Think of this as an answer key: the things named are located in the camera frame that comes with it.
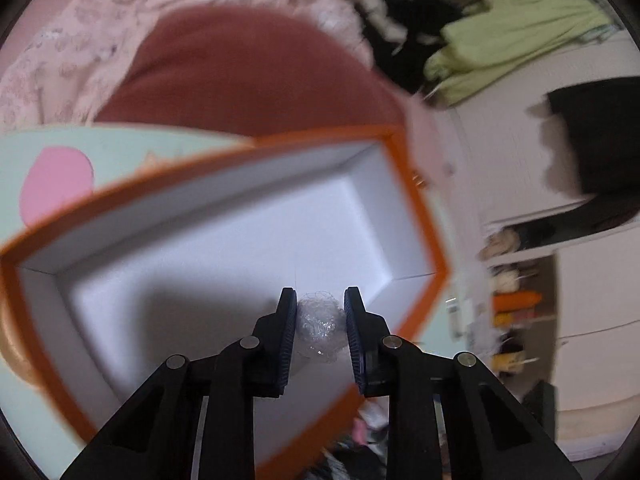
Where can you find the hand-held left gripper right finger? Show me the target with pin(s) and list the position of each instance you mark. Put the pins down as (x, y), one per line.
(352, 345)

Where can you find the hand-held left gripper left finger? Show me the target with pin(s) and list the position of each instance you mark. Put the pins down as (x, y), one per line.
(287, 340)

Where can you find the clear plastic ball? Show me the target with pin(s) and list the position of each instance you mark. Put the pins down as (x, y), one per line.
(320, 325)

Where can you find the orange cardboard box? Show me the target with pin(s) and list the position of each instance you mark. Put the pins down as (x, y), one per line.
(225, 260)

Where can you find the pile of mixed clothes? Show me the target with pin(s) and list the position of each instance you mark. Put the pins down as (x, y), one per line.
(350, 455)

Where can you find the orange bottle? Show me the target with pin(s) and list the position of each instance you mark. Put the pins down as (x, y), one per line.
(515, 302)

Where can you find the white shelf cabinet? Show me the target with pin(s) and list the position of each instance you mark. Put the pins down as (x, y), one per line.
(595, 320)

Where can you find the red-brown cushion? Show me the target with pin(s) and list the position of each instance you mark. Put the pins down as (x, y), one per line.
(250, 75)

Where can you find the pile of black clothes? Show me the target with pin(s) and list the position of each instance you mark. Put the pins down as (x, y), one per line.
(400, 55)

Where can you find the black hanging garment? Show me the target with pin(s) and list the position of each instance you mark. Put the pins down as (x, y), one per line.
(595, 135)

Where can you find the light green hanging cloth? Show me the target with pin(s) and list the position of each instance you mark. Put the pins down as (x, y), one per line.
(500, 35)

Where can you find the pink floral blanket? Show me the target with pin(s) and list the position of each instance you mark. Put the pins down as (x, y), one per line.
(65, 60)

